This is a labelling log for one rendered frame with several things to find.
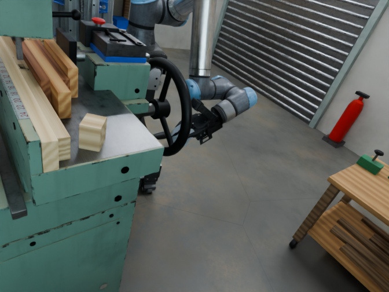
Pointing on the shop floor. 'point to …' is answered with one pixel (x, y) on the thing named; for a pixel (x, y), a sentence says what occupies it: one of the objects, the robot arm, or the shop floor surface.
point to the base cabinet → (70, 255)
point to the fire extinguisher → (345, 121)
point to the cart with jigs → (355, 222)
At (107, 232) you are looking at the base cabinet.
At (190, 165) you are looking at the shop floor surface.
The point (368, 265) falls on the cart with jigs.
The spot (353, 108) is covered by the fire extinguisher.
